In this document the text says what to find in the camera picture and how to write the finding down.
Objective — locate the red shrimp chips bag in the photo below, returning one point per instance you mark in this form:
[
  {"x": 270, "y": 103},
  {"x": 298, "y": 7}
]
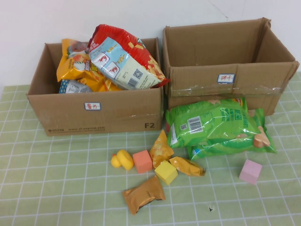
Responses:
[{"x": 122, "y": 61}]

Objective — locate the yellow snack packet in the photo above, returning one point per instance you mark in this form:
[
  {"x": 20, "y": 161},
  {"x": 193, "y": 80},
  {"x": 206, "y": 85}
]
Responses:
[
  {"x": 188, "y": 167},
  {"x": 160, "y": 150}
]

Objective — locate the blue white dotted snack bag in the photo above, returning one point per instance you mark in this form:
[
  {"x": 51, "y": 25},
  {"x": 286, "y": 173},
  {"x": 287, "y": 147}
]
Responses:
[{"x": 75, "y": 87}]

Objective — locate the brown gold snack packet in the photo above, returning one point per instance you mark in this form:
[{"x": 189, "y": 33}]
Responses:
[{"x": 143, "y": 194}]

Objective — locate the orange foam cube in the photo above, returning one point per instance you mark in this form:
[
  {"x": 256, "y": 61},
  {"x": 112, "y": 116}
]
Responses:
[{"x": 142, "y": 162}]

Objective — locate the yellow rubber duck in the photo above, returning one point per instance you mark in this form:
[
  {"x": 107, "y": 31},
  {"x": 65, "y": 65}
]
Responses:
[{"x": 123, "y": 160}]

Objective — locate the green chips bag with barcode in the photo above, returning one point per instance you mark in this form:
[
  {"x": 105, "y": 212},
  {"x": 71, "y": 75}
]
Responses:
[{"x": 207, "y": 127}]

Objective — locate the white label with red writing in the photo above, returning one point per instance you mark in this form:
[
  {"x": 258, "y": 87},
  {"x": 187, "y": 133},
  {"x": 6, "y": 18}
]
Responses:
[
  {"x": 226, "y": 78},
  {"x": 92, "y": 106}
]

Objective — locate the taped cardboard box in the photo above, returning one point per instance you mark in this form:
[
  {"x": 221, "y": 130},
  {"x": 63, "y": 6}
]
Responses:
[{"x": 202, "y": 80}]

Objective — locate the yellow foam cube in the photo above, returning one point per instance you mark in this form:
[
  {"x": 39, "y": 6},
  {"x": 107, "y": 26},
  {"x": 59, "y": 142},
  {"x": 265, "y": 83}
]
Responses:
[{"x": 165, "y": 173}]

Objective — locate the cardboard box with F2 print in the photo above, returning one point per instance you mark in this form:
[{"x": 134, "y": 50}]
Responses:
[{"x": 70, "y": 117}]

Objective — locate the orange yellow chips bag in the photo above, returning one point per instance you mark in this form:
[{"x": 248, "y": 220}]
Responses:
[{"x": 73, "y": 68}]

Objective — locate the pink foam cube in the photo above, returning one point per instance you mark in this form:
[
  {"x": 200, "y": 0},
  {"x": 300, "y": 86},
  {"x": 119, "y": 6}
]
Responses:
[{"x": 250, "y": 170}]

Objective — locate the green checked tablecloth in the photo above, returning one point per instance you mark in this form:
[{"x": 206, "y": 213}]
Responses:
[{"x": 47, "y": 188}]

